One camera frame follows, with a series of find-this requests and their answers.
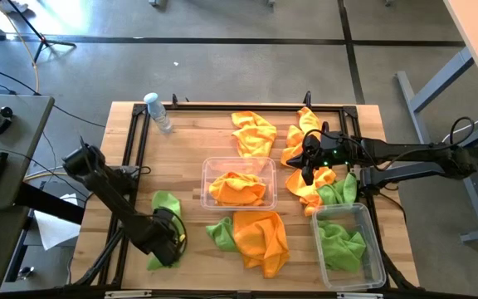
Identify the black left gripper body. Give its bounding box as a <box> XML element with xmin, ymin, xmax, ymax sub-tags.
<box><xmin>133</xmin><ymin>207</ymin><xmax>188</xmax><ymax>267</ymax></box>

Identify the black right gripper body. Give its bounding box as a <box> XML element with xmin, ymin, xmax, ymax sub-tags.
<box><xmin>300</xmin><ymin>130</ymin><xmax>350</xmax><ymax>187</ymax></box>

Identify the green microfiber towel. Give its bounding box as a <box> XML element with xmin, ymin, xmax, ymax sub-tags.
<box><xmin>316</xmin><ymin>220</ymin><xmax>354</xmax><ymax>252</ymax></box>
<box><xmin>205</xmin><ymin>216</ymin><xmax>240</xmax><ymax>253</ymax></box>
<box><xmin>146</xmin><ymin>189</ymin><xmax>185</xmax><ymax>272</ymax></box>
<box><xmin>315</xmin><ymin>172</ymin><xmax>359</xmax><ymax>206</ymax></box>
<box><xmin>324</xmin><ymin>232</ymin><xmax>368</xmax><ymax>274</ymax></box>

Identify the clear plastic bin, white label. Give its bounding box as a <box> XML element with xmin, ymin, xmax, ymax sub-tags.
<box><xmin>200</xmin><ymin>156</ymin><xmax>279</xmax><ymax>212</ymax></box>

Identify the white paper sheet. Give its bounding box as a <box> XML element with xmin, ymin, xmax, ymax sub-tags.
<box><xmin>33</xmin><ymin>193</ymin><xmax>83</xmax><ymax>252</ymax></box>

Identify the black desk foot bar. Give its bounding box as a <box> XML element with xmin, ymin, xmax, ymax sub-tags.
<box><xmin>13</xmin><ymin>181</ymin><xmax>86</xmax><ymax>225</ymax></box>

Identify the plastic water bottle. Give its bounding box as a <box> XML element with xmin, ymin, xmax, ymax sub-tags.
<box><xmin>143</xmin><ymin>91</ymin><xmax>174</xmax><ymax>135</ymax></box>

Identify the black tripod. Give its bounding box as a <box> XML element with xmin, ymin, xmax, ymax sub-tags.
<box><xmin>4</xmin><ymin>0</ymin><xmax>77</xmax><ymax>64</ymax></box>

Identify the silver bracket plate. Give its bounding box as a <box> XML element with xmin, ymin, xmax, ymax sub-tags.
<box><xmin>104</xmin><ymin>289</ymin><xmax>153</xmax><ymax>299</ymax></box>
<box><xmin>336</xmin><ymin>292</ymin><xmax>384</xmax><ymax>299</ymax></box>

